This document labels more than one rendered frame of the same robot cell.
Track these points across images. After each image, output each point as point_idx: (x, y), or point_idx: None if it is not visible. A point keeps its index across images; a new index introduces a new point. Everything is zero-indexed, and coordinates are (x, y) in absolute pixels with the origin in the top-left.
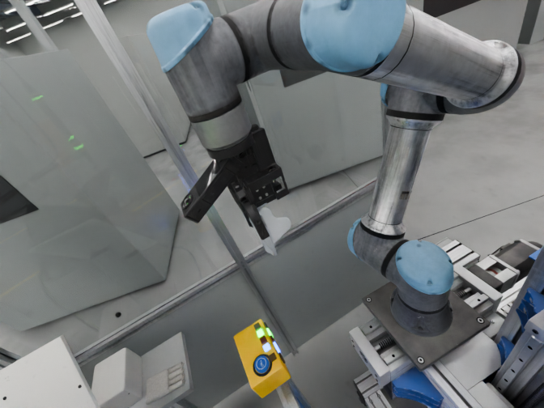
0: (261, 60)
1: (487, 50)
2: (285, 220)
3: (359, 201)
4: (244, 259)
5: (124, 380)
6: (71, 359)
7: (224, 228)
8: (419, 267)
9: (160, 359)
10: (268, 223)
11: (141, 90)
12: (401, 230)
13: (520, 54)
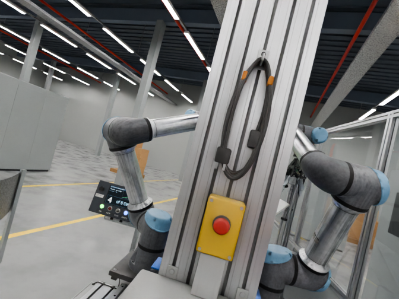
0: None
1: (301, 146)
2: (287, 181)
3: None
4: (350, 298)
5: None
6: (282, 209)
7: (358, 261)
8: (272, 245)
9: None
10: (286, 179)
11: (379, 165)
12: (301, 254)
13: (309, 154)
